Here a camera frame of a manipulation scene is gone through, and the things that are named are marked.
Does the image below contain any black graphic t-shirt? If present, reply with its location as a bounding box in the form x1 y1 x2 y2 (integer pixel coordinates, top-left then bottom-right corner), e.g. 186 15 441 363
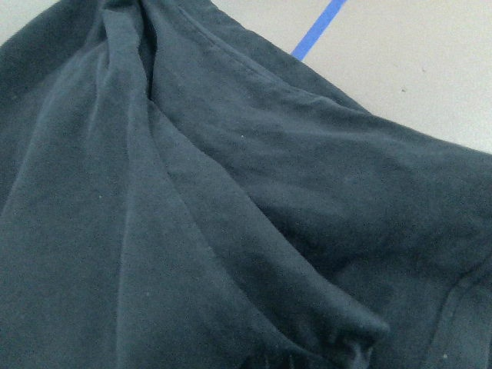
1 1 491 368

